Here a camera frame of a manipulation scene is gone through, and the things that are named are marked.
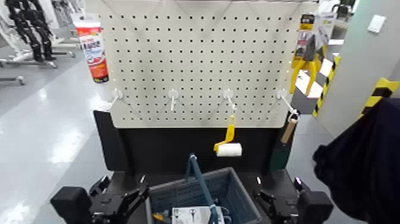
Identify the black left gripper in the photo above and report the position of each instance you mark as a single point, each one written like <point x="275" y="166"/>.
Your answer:
<point x="106" y="208"/>

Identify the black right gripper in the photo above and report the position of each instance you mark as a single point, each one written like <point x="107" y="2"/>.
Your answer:
<point x="287" y="209"/>

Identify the small yellow black tool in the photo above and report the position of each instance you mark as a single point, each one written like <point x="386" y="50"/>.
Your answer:
<point x="158" y="216"/>

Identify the white packaged item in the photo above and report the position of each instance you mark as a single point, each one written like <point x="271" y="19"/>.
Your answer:
<point x="190" y="215"/>

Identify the dark navy fabric mass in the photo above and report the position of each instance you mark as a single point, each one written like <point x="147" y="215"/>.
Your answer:
<point x="362" y="169"/>

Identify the white round pegboard hook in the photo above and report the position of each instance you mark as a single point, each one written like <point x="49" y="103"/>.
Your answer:
<point x="172" y="94"/>
<point x="228" y="94"/>
<point x="281" y="93"/>
<point x="117" y="94"/>

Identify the yellow black striped corner guard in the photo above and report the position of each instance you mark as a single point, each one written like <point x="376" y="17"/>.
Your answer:
<point x="327" y="84"/>
<point x="378" y="92"/>

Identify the red white sealant tube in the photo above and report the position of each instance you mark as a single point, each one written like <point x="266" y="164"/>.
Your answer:
<point x="94" y="51"/>

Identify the white perforated pegboard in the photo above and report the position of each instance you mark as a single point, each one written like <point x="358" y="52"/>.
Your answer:
<point x="200" y="56"/>

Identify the black humanoid robot on stand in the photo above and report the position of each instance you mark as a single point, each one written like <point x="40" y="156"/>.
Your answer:
<point x="29" y="25"/>

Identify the white metal stand frame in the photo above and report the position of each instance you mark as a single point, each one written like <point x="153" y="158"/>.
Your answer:
<point x="28" y="62"/>

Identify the white wall plate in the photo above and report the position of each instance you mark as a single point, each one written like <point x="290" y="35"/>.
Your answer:
<point x="377" y="23"/>

